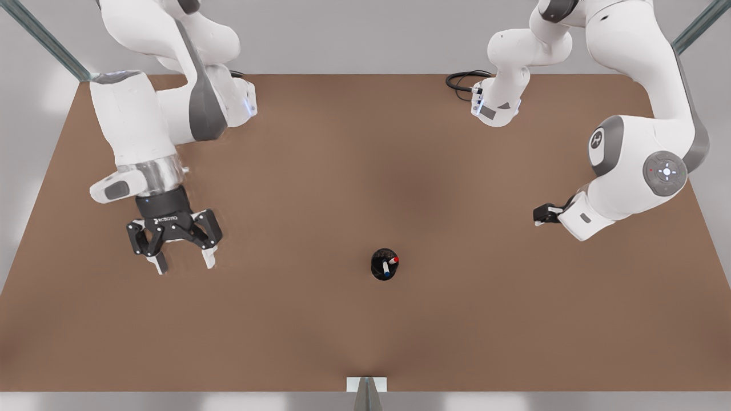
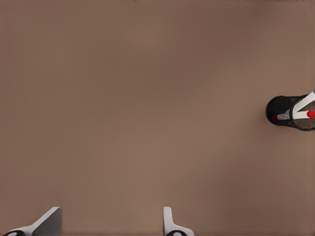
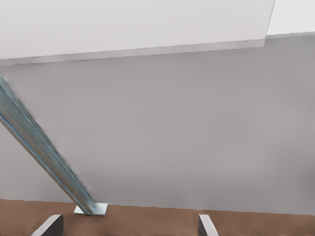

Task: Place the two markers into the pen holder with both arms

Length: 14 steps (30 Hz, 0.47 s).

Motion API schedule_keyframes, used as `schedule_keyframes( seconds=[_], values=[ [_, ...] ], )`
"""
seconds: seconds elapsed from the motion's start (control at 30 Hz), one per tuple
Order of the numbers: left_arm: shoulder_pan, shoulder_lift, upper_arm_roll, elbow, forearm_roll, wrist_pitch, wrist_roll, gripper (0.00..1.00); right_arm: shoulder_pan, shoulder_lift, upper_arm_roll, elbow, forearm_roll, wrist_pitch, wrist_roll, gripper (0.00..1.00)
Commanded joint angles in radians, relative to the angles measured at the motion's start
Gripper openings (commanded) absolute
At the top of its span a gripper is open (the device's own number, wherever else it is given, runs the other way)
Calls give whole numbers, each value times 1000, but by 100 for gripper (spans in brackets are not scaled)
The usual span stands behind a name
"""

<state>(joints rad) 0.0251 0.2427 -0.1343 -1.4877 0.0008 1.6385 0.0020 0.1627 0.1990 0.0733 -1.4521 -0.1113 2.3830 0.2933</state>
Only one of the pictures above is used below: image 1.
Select black pen holder cup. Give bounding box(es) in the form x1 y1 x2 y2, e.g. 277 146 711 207
370 248 400 282

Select silver frame post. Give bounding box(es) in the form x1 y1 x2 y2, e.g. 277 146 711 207
352 378 383 411
670 0 731 56
0 0 93 82

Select pale post foot plate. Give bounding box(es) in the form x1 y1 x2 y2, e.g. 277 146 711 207
346 376 388 393

